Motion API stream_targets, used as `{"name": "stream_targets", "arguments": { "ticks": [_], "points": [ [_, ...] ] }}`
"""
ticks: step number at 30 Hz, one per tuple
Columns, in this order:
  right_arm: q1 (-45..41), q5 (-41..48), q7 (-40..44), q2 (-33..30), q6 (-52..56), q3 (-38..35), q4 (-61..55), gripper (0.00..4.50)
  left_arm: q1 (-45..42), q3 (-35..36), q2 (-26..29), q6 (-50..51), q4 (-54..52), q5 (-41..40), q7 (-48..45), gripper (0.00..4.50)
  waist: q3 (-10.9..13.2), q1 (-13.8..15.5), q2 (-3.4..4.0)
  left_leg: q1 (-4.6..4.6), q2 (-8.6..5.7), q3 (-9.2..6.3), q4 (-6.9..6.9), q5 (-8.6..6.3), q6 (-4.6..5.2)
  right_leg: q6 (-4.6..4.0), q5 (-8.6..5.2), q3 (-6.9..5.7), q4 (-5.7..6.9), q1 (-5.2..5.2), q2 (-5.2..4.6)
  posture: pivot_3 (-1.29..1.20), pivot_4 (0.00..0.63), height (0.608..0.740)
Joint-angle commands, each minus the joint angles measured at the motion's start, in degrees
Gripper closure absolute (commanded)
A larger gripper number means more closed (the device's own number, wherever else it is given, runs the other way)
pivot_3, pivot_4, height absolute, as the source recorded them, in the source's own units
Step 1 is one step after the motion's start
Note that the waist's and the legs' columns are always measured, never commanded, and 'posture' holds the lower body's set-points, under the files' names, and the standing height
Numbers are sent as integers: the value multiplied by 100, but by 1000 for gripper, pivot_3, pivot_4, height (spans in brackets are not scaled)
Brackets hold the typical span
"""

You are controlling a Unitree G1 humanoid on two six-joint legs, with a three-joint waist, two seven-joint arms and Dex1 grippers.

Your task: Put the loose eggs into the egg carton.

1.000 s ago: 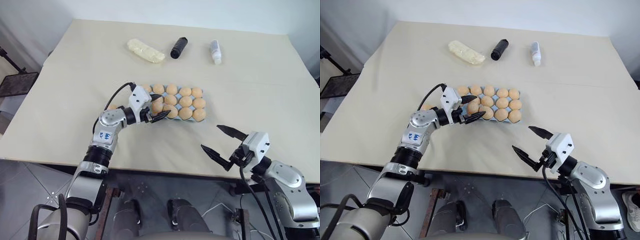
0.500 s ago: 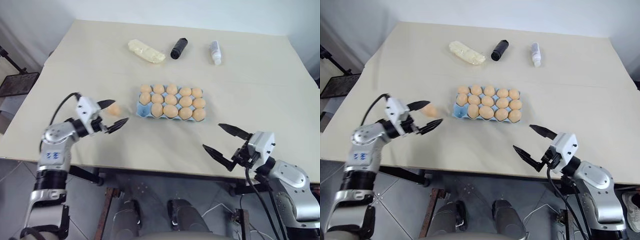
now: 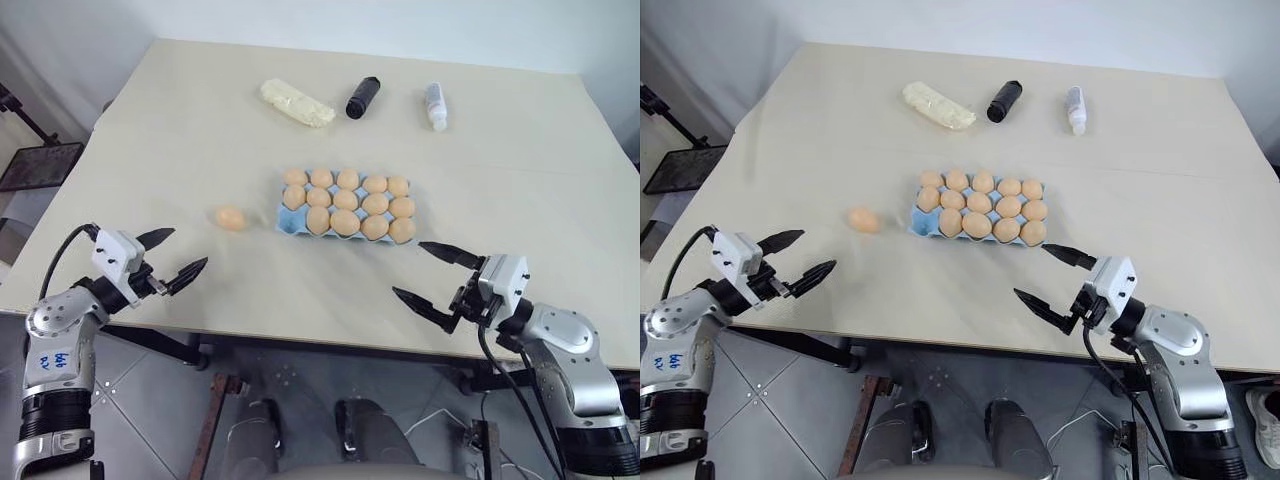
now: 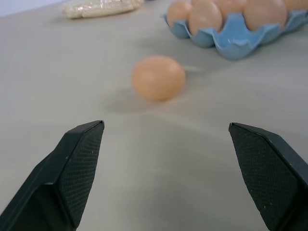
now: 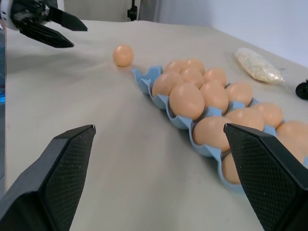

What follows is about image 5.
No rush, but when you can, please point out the clear bag of grain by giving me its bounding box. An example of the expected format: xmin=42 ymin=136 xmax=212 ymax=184
xmin=232 ymin=47 xmax=286 ymax=85

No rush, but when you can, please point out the light blue egg tray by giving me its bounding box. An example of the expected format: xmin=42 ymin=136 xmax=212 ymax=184
xmin=131 ymin=64 xmax=308 ymax=194

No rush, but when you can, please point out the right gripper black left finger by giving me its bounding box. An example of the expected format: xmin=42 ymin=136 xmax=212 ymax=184
xmin=0 ymin=124 xmax=96 ymax=231

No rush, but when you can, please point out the blue translucent object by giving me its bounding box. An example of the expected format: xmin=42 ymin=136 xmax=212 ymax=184
xmin=0 ymin=72 xmax=6 ymax=105

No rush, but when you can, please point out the tan egg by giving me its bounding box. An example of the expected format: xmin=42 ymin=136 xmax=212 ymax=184
xmin=113 ymin=44 xmax=134 ymax=67
xmin=225 ymin=108 xmax=266 ymax=132
xmin=199 ymin=81 xmax=230 ymax=115
xmin=276 ymin=120 xmax=308 ymax=165
xmin=193 ymin=116 xmax=233 ymax=153
xmin=151 ymin=71 xmax=185 ymax=97
xmin=186 ymin=58 xmax=206 ymax=74
xmin=203 ymin=67 xmax=228 ymax=87
xmin=221 ymin=152 xmax=242 ymax=185
xmin=251 ymin=102 xmax=285 ymax=128
xmin=169 ymin=82 xmax=205 ymax=121
xmin=180 ymin=68 xmax=205 ymax=89
xmin=164 ymin=60 xmax=190 ymax=74
xmin=225 ymin=82 xmax=254 ymax=107

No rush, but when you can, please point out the black stand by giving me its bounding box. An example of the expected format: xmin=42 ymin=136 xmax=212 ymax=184
xmin=127 ymin=0 xmax=141 ymax=23

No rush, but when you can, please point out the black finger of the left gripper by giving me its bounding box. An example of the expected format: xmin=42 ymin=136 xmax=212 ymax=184
xmin=49 ymin=5 xmax=89 ymax=32
xmin=17 ymin=20 xmax=75 ymax=49

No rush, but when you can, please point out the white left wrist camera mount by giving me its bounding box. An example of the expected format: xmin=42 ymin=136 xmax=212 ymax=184
xmin=0 ymin=0 xmax=19 ymax=31

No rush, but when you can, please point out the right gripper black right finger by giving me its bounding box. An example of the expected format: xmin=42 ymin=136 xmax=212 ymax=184
xmin=223 ymin=123 xmax=308 ymax=231

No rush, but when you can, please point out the black round object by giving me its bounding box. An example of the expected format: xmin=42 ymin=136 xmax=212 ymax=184
xmin=295 ymin=78 xmax=308 ymax=101

